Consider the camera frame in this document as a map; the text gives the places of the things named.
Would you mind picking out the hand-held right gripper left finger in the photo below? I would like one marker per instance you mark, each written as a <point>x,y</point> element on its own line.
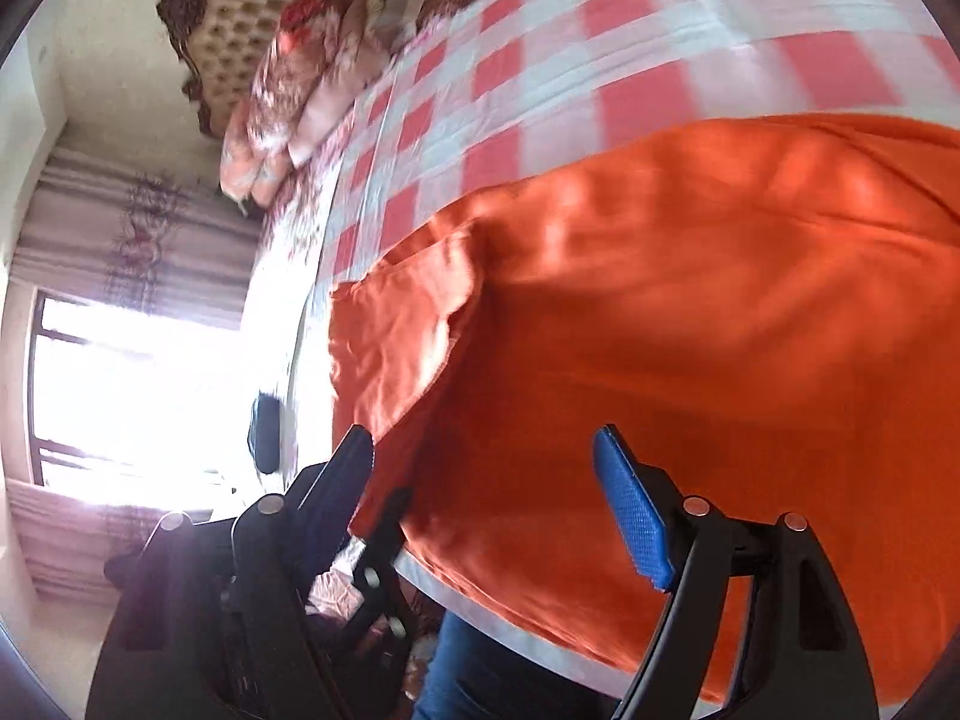
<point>337,495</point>

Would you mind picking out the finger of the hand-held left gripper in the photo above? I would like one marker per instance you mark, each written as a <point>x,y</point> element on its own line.
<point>382,547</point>

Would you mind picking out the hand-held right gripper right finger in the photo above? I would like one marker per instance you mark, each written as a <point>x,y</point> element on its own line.
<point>630,510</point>

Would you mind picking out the orange pants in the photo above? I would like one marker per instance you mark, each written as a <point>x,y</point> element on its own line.
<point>675,315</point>

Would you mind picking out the dark blue case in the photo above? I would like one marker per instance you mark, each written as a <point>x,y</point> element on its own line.
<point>266,427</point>

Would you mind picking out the person's blue jeans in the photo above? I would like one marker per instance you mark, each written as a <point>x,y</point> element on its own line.
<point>465,675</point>

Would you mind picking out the floral bed sheet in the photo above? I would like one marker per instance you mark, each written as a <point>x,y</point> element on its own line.
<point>300,255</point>

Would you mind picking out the bright window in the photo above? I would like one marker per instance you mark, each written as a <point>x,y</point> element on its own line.
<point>112,390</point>

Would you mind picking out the pink patterned curtain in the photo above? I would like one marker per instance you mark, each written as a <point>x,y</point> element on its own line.
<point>60,540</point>
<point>135,240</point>

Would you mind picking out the pink floral folded quilt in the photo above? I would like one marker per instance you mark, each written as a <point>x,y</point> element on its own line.
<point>244,157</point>

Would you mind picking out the pale pink pillow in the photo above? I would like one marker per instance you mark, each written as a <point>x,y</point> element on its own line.
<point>330,101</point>

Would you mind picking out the dark floral folded quilt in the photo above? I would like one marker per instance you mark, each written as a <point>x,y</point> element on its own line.
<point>315,67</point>

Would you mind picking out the tufted carved wooden headboard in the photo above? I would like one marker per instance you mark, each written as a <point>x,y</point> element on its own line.
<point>232,7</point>

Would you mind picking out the white pillow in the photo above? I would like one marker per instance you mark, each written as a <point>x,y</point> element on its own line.
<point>409,0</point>

